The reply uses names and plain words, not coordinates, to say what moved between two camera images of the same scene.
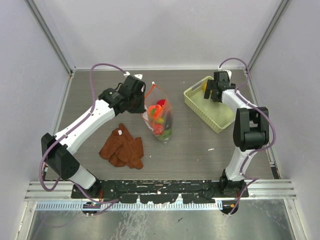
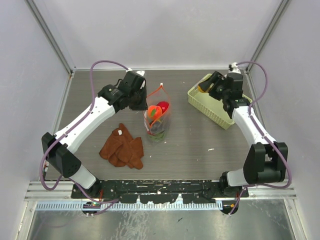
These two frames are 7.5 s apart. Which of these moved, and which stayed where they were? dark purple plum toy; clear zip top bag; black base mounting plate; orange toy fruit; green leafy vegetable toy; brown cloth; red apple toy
Moved: dark purple plum toy; red apple toy; orange toy fruit; clear zip top bag; green leafy vegetable toy
Stayed: black base mounting plate; brown cloth
